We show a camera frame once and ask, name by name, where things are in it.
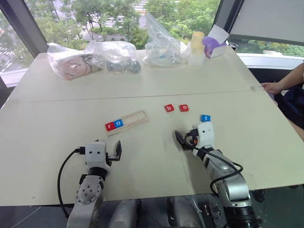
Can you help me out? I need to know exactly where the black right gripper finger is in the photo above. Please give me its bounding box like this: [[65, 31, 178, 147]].
[[174, 129, 191, 151]]

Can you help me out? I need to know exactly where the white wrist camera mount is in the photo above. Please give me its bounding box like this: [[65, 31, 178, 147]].
[[85, 142, 112, 167], [196, 121, 215, 150]]

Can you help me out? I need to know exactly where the white box with purple gloves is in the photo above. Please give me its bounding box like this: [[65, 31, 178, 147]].
[[202, 24, 230, 59]]

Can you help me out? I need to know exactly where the white roller blind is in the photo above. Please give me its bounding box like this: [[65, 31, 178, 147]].
[[228, 0, 304, 46]]

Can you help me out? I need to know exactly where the dark blue garment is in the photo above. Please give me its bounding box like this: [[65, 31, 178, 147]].
[[275, 85, 304, 130]]

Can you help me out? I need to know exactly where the clear plastic bag with items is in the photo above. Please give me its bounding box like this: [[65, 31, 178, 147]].
[[143, 10, 191, 68]]

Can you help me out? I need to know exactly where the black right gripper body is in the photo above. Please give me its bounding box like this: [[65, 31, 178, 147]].
[[185, 128, 200, 151]]

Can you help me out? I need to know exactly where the black window pillar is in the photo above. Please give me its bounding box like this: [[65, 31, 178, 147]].
[[213, 0, 246, 46], [0, 0, 48, 72]]

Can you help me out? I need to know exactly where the plastic bag with grey item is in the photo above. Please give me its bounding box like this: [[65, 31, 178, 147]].
[[85, 40, 142, 75]]

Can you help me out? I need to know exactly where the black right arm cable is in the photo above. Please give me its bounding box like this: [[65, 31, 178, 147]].
[[190, 145, 244, 193]]

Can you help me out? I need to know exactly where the black caster wheel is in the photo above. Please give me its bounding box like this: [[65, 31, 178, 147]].
[[252, 189, 267, 203]]

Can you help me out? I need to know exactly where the pale yellow cup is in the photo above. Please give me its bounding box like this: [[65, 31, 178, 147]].
[[190, 31, 206, 50]]

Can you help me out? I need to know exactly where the wooden letter tray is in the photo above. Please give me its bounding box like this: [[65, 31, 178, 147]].
[[104, 109, 150, 137]]

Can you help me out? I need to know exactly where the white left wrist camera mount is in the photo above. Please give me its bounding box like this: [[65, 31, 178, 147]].
[[85, 142, 112, 167]]

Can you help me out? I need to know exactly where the white plastic container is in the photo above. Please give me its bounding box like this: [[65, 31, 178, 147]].
[[187, 42, 206, 67]]

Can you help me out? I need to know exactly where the person bare hand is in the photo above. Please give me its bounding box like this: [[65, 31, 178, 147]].
[[260, 81, 285, 95]]

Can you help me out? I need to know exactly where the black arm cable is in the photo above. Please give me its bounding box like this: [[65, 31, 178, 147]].
[[190, 145, 244, 193], [57, 147, 86, 219]]

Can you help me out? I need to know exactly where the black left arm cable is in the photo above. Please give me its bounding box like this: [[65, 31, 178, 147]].
[[57, 147, 86, 219]]

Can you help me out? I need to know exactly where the plastic bag with pink cloth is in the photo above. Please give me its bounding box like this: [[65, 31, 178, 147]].
[[47, 42, 105, 81]]

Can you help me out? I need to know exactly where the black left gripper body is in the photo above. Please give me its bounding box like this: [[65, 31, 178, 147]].
[[105, 153, 119, 163]]

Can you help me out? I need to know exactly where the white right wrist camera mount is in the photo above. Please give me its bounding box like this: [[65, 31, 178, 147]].
[[196, 121, 215, 150]]

